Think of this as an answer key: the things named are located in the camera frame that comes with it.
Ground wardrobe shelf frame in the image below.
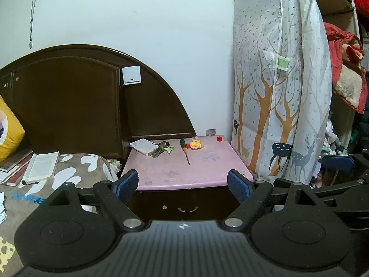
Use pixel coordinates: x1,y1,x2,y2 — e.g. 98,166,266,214
313,0,364,156

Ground green handled scissors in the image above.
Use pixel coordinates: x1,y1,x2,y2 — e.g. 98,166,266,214
151,141,176,159

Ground white wall switch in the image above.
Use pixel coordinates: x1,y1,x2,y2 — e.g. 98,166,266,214
119,66,142,86

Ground yellow pillow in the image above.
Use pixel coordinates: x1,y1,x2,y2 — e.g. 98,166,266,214
0,94,26,162

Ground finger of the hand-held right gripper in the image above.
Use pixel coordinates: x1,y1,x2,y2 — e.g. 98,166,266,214
321,149,369,177
313,178,369,208

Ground red fleece lined garment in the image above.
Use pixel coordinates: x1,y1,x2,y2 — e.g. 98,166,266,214
323,21,368,114

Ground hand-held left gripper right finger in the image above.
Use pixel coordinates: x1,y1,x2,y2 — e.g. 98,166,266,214
220,170,335,233

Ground pile of clothes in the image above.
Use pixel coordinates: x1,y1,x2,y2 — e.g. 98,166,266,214
315,118,361,185

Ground hanging lanyard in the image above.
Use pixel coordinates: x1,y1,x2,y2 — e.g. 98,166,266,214
29,0,37,49

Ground dark wooden headboard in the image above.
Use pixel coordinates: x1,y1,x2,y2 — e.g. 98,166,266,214
0,45,196,159

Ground pink top nightstand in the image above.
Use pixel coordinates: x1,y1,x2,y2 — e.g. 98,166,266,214
119,138,256,223

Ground open book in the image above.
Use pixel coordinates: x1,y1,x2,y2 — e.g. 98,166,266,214
21,151,60,186

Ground stack of books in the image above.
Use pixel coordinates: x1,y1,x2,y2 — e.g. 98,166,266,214
0,162,32,187

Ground white paper sheets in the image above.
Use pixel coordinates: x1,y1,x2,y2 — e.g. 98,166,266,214
0,192,8,224

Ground deer print wardrobe cover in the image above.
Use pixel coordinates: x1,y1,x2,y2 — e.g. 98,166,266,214
231,0,332,184

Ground green handled screwdriver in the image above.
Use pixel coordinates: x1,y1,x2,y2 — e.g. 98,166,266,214
180,139,191,166

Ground white flat box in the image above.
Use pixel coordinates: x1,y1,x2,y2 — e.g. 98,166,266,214
130,138,160,158

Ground yellow plastic toy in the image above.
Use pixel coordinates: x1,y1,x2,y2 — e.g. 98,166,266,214
186,138,203,151

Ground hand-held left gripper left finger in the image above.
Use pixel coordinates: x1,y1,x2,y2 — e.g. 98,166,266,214
40,170,146,233

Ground crumpled white tissue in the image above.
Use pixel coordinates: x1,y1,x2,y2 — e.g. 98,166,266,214
108,159,124,176

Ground brown cover book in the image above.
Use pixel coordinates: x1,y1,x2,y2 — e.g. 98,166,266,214
0,148,33,172

